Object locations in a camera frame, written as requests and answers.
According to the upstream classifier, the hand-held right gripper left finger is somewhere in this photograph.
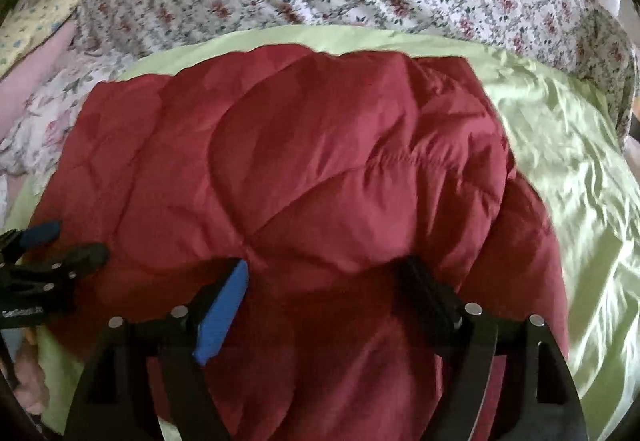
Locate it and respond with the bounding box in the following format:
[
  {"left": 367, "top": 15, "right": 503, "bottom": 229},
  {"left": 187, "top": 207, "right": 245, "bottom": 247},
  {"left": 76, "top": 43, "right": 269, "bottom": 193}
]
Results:
[{"left": 64, "top": 257, "right": 250, "bottom": 441}]

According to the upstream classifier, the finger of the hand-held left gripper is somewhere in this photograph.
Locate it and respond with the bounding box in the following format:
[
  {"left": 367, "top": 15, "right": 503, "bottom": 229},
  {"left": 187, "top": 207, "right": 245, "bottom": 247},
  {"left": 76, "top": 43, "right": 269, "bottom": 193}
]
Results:
[
  {"left": 7, "top": 242, "right": 110, "bottom": 283},
  {"left": 0, "top": 220, "right": 64, "bottom": 258}
]

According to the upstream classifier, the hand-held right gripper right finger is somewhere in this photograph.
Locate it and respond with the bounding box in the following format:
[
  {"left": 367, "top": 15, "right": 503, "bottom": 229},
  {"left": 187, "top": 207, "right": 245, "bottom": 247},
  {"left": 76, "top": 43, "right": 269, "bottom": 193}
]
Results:
[{"left": 397, "top": 255, "right": 588, "bottom": 441}]

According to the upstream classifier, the red quilted jacket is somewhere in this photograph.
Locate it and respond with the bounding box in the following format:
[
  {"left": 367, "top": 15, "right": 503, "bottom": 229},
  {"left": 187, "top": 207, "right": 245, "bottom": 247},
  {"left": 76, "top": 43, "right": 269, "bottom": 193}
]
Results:
[{"left": 27, "top": 43, "right": 572, "bottom": 441}]

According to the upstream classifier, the pastel floral bedsheet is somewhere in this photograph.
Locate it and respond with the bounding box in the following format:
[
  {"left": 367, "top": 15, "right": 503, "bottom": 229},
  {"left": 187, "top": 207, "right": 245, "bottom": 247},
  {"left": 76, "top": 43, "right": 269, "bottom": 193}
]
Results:
[{"left": 0, "top": 53, "right": 131, "bottom": 179}]

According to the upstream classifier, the pink cloth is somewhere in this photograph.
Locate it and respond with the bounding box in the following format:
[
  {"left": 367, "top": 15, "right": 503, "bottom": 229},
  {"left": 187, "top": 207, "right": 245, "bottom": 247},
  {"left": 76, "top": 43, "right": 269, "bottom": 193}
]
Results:
[{"left": 0, "top": 21, "right": 83, "bottom": 89}]

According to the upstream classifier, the light green bed sheet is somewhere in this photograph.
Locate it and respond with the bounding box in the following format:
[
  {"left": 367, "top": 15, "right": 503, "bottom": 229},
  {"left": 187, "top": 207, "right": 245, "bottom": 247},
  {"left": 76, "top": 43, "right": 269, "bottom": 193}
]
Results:
[{"left": 5, "top": 25, "right": 640, "bottom": 441}]

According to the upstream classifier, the yellow patterned cloth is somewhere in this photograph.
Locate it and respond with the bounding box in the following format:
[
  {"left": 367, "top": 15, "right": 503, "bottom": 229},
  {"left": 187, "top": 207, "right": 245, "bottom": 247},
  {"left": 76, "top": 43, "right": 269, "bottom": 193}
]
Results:
[{"left": 0, "top": 0, "right": 95, "bottom": 72}]

